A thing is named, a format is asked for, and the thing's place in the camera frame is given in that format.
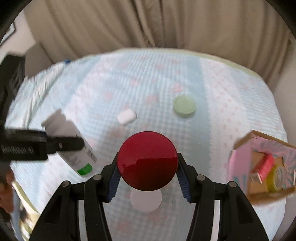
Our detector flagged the white bottle green label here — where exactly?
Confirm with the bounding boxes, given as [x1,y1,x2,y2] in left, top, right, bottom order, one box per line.
[42,109,97,178]

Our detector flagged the beige curtain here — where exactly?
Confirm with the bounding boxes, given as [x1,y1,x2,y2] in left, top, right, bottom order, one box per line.
[25,0,292,85]

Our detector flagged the person's left hand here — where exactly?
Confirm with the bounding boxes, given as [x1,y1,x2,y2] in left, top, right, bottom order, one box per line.
[1,169,15,213]

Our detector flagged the framed wall picture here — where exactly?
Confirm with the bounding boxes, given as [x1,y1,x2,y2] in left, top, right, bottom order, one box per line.
[0,22,16,45]

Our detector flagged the red rectangular box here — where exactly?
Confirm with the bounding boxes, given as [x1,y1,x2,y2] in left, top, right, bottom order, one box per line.
[250,154,274,184]

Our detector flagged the cardboard box pink flaps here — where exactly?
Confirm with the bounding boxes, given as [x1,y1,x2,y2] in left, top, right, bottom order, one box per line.
[227,131,295,203]

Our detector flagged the yellow tape roll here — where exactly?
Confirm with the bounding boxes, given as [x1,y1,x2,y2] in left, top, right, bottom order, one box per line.
[266,165,293,192]

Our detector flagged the red round lid jar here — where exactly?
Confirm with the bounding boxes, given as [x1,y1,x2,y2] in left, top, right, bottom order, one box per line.
[117,131,178,191]

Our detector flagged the grey jar black lid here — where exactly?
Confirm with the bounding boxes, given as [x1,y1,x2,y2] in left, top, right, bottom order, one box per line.
[130,189,162,212]

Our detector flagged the light green mattress sheet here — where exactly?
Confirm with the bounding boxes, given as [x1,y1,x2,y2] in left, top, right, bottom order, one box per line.
[113,48,260,78]

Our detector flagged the grey headboard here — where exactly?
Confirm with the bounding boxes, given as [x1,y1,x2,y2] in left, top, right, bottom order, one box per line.
[25,43,54,78]

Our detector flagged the light green lid jar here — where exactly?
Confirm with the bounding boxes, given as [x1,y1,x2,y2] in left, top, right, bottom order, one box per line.
[173,94,196,118]

